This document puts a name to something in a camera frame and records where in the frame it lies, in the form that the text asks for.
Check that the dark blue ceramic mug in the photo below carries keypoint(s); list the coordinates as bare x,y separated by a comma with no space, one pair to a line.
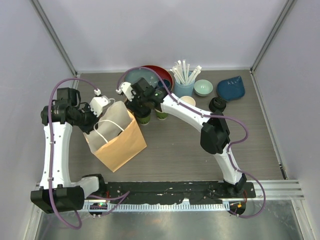
167,83

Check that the grey-blue ceramic plate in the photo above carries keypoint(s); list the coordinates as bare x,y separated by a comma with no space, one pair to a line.
134,75

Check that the dark blue leaf plate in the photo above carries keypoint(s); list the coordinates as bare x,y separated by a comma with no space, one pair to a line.
231,89

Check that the stack of black lids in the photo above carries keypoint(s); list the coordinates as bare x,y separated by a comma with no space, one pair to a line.
217,104

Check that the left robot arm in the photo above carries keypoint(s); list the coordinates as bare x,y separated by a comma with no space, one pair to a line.
58,120

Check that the mint green ceramic bowl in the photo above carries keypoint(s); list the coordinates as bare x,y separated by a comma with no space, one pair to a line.
203,87

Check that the brown paper takeout bag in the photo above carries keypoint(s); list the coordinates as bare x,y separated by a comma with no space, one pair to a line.
116,137

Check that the green paper cup stack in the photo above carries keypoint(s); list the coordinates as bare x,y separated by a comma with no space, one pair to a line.
160,114

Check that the red round tray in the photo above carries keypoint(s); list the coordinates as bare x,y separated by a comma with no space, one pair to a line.
164,74

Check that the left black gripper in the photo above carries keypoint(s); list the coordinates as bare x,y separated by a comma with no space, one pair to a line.
92,126

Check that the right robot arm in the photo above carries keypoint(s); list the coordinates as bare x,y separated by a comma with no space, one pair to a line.
214,134

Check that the aluminium front rail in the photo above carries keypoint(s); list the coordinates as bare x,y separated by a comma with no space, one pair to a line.
268,190

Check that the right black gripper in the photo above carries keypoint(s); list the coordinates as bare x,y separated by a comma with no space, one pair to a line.
130,105

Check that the light blue straw holder cup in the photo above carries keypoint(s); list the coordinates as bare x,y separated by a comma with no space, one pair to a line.
181,90

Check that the single green paper cup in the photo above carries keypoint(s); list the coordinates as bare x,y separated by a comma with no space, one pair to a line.
143,120

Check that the black lid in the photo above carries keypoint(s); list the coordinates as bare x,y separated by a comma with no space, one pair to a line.
144,113

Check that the brown paper cup stack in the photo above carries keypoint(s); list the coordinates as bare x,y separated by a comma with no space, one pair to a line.
189,100

